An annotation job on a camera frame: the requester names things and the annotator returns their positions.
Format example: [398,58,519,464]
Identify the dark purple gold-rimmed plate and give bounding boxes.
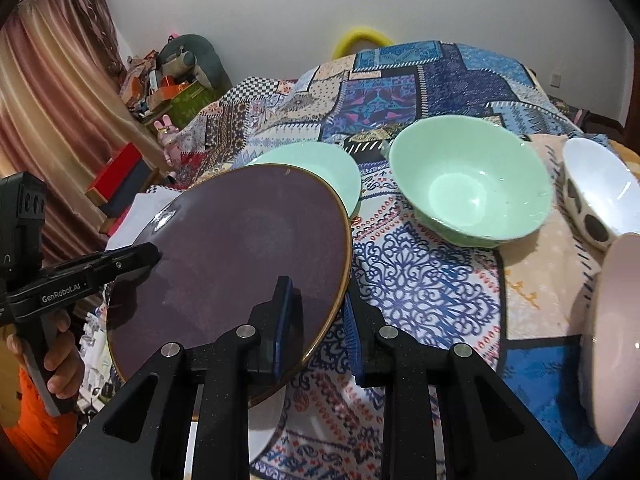
[107,165,352,380]

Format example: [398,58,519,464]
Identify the pink bowl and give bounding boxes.
[579,233,639,446]

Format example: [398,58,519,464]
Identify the mint green plate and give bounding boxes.
[253,142,361,218]

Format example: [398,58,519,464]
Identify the mint green bowl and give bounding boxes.
[386,115,552,248]

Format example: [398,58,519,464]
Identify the person's left hand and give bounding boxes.
[5,309,86,401]

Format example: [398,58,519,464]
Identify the white folded cloth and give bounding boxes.
[106,186,181,250]

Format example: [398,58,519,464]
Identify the red box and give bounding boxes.
[85,142,142,206]

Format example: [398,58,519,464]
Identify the orange sleeve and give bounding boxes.
[2,368,77,479]

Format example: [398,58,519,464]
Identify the patchwork patterned bedspread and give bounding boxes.
[168,40,610,479]

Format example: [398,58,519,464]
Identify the pink bunny toy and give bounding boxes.
[154,114,182,169]

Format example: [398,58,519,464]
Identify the pink brown curtain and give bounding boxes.
[1,0,167,262]

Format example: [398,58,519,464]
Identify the green cardboard box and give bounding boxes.
[168,81,222,128]

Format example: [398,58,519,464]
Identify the white bowl black spots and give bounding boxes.
[562,138,639,252]

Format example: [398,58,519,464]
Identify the yellow ring cushion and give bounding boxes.
[332,26,394,60]

